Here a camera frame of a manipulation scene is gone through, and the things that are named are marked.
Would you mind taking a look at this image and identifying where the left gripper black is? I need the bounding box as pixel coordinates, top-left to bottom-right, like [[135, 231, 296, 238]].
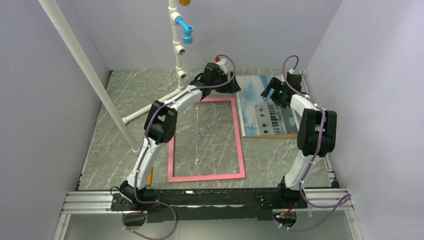
[[211, 72, 241, 94]]

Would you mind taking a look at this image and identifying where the building photo print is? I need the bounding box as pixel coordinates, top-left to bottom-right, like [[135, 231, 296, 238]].
[[235, 75, 298, 136]]

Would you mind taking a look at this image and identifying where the pink photo frame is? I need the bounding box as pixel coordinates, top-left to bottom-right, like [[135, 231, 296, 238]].
[[167, 97, 246, 183]]

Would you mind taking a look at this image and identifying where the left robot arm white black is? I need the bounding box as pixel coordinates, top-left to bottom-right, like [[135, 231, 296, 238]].
[[119, 58, 240, 210]]

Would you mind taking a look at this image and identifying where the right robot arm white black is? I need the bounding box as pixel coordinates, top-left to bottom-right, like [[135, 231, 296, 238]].
[[260, 72, 338, 208]]

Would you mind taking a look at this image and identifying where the white pvc pipe structure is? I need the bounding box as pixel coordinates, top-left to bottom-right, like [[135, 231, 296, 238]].
[[39, 0, 187, 155]]

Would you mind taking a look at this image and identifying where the blue pipe nozzle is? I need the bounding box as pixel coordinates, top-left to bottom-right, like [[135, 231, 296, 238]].
[[175, 16, 194, 44]]

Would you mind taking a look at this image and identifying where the orange pipe nozzle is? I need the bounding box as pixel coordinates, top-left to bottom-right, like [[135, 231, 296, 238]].
[[178, 0, 191, 6]]

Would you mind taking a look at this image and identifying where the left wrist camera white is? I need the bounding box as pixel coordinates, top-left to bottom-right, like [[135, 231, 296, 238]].
[[215, 56, 228, 75]]

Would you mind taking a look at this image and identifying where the brown frame backing board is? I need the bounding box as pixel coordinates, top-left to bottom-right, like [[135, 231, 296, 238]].
[[241, 134, 298, 139]]

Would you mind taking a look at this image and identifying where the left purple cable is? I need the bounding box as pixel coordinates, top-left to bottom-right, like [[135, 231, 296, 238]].
[[121, 54, 237, 240]]

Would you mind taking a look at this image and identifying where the purple cable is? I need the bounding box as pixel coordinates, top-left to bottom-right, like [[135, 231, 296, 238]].
[[121, 54, 237, 240], [273, 54, 352, 232]]

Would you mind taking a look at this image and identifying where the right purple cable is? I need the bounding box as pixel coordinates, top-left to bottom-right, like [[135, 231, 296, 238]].
[[273, 54, 352, 232]]

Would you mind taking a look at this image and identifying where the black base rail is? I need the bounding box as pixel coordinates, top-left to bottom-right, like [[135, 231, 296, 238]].
[[110, 184, 308, 223]]

